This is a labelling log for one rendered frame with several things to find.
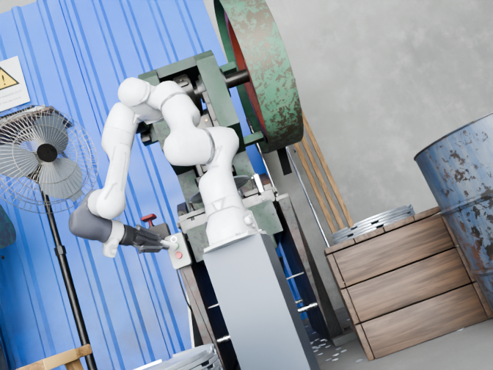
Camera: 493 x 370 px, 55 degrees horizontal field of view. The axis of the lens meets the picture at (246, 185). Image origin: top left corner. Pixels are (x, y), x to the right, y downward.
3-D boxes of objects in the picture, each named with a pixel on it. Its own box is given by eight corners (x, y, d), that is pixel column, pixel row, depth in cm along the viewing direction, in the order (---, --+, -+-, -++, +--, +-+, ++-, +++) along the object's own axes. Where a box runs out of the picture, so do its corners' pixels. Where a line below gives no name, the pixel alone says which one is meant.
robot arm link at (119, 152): (99, 128, 172) (74, 212, 166) (120, 123, 157) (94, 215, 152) (126, 139, 178) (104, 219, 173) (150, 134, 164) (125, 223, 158)
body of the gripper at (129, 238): (126, 236, 166) (150, 241, 172) (123, 218, 172) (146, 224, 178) (116, 249, 170) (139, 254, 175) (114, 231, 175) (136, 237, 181)
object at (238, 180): (185, 197, 204) (184, 194, 204) (195, 207, 233) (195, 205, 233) (247, 171, 205) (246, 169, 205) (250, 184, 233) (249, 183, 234)
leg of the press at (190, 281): (232, 387, 182) (160, 172, 202) (203, 398, 182) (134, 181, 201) (242, 354, 272) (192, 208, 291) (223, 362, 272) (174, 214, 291)
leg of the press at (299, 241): (362, 338, 185) (279, 130, 204) (334, 348, 184) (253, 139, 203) (329, 321, 274) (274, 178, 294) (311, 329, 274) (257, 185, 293)
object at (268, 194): (276, 200, 215) (272, 188, 216) (182, 235, 213) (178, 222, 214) (275, 211, 244) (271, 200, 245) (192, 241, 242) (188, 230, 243)
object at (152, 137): (155, 125, 230) (141, 85, 235) (132, 133, 230) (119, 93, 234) (164, 139, 252) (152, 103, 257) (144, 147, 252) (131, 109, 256)
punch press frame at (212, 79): (318, 307, 194) (210, 28, 223) (218, 344, 192) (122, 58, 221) (302, 302, 272) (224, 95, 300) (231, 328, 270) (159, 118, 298)
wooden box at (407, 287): (495, 316, 136) (442, 203, 143) (368, 361, 139) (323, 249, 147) (456, 305, 175) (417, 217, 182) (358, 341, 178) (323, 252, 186)
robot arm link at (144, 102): (197, 102, 165) (175, 71, 173) (168, 81, 150) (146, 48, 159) (158, 139, 168) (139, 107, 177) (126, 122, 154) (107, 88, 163)
